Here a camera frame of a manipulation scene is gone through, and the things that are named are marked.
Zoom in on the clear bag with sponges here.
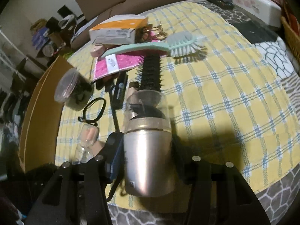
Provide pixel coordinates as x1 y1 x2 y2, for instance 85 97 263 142
72 124 105 165

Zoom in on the brown cardboard box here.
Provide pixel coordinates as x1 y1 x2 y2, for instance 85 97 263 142
19 56 73 172

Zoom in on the black comb package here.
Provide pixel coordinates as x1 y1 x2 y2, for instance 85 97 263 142
111 72 128 110

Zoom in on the yellow plaid tablecloth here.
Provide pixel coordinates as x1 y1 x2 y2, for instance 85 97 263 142
55 0 300 212

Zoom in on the pink microfiber cloth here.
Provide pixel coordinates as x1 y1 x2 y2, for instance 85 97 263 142
93 52 143 81

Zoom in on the black round hair brush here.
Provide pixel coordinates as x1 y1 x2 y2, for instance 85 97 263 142
138 53 161 92

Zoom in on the orange and white box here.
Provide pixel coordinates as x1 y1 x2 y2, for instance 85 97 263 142
89 14 148 45

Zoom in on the mint green scrub brush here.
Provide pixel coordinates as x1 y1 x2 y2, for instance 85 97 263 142
100 31 205 59

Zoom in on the wicker basket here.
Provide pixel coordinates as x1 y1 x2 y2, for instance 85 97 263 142
281 16 300 62

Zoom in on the white tissue box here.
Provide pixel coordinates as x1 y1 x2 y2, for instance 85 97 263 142
232 0 281 28

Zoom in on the black hair tie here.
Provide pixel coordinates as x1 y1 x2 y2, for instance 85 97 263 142
77 97 107 127

